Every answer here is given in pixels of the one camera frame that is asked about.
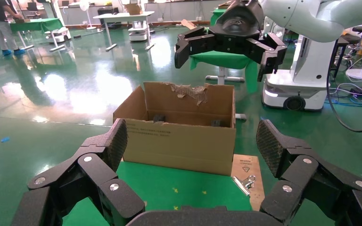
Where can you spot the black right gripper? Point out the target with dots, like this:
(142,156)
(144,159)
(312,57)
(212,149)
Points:
(237,31)

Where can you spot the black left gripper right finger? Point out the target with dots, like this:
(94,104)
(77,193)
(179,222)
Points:
(309,184)

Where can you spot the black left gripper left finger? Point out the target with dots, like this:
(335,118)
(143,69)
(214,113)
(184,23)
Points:
(84,181)

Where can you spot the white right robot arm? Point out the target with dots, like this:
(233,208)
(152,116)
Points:
(309,15)

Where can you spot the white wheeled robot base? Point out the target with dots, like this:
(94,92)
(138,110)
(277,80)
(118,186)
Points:
(309,71)

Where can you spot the large open cardboard carton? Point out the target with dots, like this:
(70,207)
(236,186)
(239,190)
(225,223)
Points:
(181,146)

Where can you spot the distant cardboard box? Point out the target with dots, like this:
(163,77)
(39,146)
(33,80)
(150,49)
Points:
(134,9)

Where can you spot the green covered table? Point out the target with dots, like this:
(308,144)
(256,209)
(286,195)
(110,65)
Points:
(227,59)
(34,24)

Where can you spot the silver binder clip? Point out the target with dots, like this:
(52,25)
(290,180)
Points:
(242,184)

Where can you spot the white metal table foot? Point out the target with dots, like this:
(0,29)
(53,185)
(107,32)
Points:
(241,117)

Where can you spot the black foam block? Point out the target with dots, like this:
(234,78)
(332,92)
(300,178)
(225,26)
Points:
(216,123)
(159,118)

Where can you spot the green table cloth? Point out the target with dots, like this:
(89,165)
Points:
(168,184)

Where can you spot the blue floor scrap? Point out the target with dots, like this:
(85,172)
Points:
(5,139)

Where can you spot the small white cart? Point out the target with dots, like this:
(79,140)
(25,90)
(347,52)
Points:
(137,32)

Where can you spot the white work table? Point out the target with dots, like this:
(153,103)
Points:
(128,15)

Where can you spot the black stool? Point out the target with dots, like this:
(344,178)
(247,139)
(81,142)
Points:
(352,31)

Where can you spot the black equipment case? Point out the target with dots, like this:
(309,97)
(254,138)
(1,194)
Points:
(107,12)

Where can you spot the white low cart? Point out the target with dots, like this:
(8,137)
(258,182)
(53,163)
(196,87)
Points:
(59,34)

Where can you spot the person in dark shirt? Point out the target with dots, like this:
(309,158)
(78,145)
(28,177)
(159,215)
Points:
(0,18)

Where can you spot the white pedestal fan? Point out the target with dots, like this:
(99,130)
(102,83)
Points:
(85,6)

